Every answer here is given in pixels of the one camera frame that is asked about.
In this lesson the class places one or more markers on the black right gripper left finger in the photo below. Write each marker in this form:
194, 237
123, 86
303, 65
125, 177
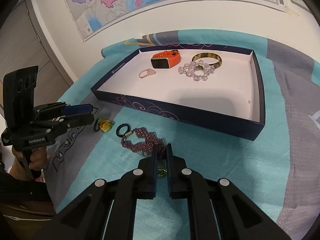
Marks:
136, 184

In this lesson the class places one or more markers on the green bead item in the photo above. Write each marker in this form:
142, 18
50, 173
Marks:
161, 169

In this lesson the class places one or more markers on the orange-sleeved left forearm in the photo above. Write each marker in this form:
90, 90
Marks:
18, 171

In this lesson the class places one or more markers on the person's left hand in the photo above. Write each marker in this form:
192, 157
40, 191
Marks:
38, 159

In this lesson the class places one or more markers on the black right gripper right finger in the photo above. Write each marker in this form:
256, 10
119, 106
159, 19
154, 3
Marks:
184, 183

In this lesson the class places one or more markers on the navy white jewelry box tray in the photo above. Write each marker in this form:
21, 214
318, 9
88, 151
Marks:
231, 100

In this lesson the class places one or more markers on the tortoiseshell bangle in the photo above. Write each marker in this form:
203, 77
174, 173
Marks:
212, 59

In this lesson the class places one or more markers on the orange smart watch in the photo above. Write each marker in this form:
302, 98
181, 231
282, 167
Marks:
165, 59

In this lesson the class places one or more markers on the yellow green glass pendant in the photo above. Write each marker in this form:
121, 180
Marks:
102, 125

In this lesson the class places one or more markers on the teal grey bed blanket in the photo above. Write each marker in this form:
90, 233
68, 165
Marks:
279, 171

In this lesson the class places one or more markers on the grey wooden door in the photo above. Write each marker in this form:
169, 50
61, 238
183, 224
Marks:
23, 44

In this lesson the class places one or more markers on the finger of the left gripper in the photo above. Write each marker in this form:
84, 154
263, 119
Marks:
77, 109
78, 120

